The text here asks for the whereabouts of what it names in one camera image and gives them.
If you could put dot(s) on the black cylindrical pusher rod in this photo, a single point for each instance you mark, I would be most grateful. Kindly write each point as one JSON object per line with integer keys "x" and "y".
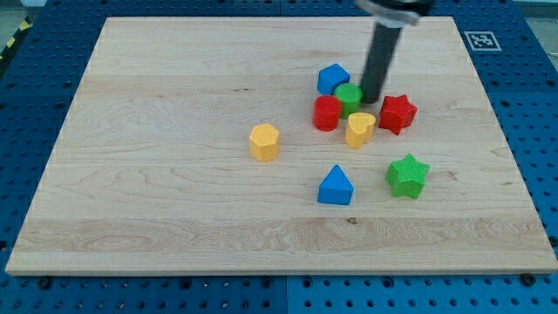
{"x": 383, "y": 44}

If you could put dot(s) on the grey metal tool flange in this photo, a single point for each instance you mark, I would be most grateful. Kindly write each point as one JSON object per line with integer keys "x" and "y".
{"x": 396, "y": 13}

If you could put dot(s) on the blue cube block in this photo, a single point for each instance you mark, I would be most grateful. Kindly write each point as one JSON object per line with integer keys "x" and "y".
{"x": 330, "y": 77}

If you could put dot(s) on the green cylinder block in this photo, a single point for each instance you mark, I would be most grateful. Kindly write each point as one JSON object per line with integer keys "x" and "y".
{"x": 350, "y": 96}

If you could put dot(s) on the red star block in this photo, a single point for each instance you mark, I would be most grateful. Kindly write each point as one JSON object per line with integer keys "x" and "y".
{"x": 396, "y": 113}

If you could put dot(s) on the yellow heart block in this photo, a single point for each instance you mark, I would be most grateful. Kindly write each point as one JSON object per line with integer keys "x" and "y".
{"x": 359, "y": 129}

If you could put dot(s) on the red cylinder block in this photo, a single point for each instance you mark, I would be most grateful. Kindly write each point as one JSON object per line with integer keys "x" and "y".
{"x": 326, "y": 112}

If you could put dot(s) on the white fiducial marker tag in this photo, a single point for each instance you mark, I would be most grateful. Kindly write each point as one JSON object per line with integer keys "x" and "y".
{"x": 482, "y": 41}

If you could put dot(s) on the green star block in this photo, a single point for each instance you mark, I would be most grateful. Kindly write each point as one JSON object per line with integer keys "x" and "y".
{"x": 407, "y": 177}

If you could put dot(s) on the yellow hexagon block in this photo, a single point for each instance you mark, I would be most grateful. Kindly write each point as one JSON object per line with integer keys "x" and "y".
{"x": 264, "y": 142}

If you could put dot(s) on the blue triangle block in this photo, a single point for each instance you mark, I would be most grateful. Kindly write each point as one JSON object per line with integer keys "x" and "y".
{"x": 335, "y": 188}

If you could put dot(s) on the light wooden board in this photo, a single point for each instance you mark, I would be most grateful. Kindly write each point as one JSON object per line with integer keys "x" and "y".
{"x": 151, "y": 173}

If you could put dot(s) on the black bolt front right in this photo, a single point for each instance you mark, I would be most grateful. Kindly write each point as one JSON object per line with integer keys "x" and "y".
{"x": 528, "y": 279}

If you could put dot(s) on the black bolt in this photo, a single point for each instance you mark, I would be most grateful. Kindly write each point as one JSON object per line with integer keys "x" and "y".
{"x": 43, "y": 282}
{"x": 528, "y": 279}

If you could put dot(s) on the black bolt front left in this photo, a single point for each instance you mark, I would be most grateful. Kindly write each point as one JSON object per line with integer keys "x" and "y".
{"x": 43, "y": 282}

